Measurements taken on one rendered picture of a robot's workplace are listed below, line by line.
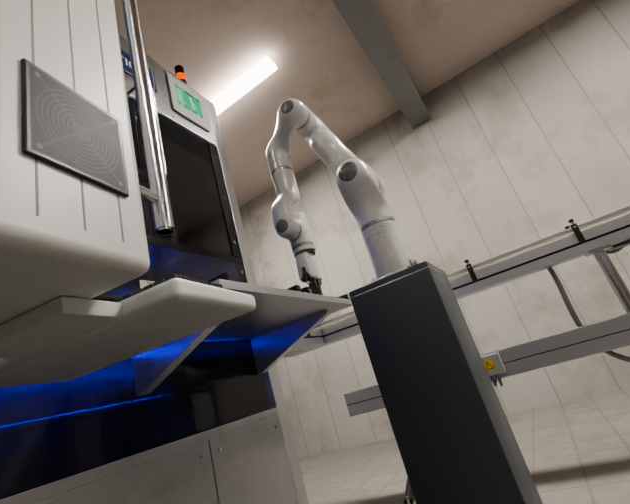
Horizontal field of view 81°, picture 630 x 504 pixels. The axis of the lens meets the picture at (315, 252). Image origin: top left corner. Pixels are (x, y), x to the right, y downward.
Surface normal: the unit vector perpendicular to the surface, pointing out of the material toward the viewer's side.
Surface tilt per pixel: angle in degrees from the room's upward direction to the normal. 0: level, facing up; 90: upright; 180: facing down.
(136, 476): 90
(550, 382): 90
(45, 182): 90
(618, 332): 90
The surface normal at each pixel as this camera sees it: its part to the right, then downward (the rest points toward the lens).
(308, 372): -0.50, -0.16
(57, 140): 0.89, -0.37
